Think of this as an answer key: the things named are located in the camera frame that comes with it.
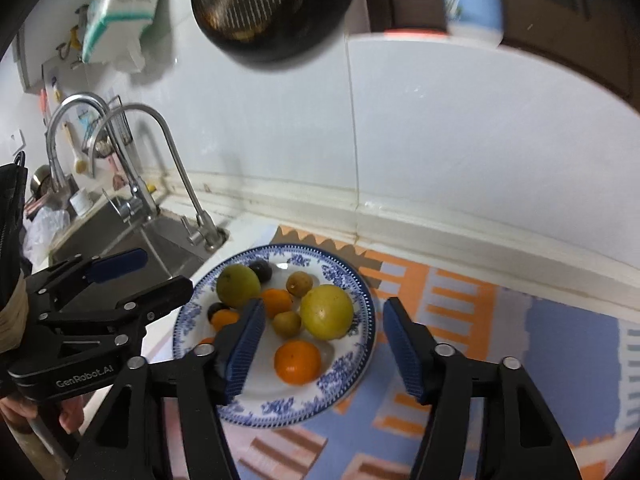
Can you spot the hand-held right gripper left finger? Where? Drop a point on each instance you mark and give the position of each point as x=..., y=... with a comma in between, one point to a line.
x=245, y=345

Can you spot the person's left hand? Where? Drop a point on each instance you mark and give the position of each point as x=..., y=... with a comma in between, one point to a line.
x=70, y=416

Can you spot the small tangerine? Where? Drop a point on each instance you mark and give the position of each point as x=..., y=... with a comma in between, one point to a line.
x=225, y=320
x=277, y=302

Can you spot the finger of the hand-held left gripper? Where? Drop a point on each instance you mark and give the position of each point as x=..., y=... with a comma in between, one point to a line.
x=160, y=295
x=117, y=263

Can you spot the white plastic bag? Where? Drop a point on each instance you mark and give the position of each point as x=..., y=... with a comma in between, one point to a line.
x=45, y=232

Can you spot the white and blue bottle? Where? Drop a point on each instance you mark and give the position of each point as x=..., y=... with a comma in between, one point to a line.
x=475, y=5

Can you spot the large yellow citrus fruit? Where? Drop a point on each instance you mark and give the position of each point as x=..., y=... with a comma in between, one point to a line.
x=327, y=311

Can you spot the thin gooseneck steel faucet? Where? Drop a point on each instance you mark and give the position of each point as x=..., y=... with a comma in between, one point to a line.
x=200, y=220

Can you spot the large orange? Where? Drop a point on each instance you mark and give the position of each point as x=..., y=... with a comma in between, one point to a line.
x=297, y=361

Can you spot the blue patterned white plate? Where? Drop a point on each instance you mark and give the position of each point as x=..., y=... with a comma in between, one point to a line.
x=270, y=385

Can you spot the stainless steel sink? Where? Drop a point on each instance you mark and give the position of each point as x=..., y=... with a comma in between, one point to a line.
x=165, y=250

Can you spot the colourful patterned mat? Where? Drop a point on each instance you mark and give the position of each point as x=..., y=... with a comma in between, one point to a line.
x=550, y=340

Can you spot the tissue pack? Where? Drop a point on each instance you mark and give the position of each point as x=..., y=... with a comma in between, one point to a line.
x=120, y=10

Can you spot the white cup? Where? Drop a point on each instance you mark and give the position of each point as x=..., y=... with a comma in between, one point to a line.
x=81, y=204

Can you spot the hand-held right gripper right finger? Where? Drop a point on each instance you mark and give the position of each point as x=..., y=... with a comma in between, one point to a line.
x=402, y=345

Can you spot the green-yellow citrus fruit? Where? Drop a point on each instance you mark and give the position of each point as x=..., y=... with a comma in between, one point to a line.
x=237, y=285

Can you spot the large steel kitchen faucet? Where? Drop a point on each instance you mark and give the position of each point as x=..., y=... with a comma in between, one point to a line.
x=135, y=205

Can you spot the brown kiwi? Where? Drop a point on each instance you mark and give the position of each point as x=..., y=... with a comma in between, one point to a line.
x=286, y=323

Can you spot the small brownish yellow fruit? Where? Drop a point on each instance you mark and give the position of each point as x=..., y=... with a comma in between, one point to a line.
x=299, y=283

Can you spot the hanging dish brush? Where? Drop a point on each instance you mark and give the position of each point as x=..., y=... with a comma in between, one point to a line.
x=79, y=162

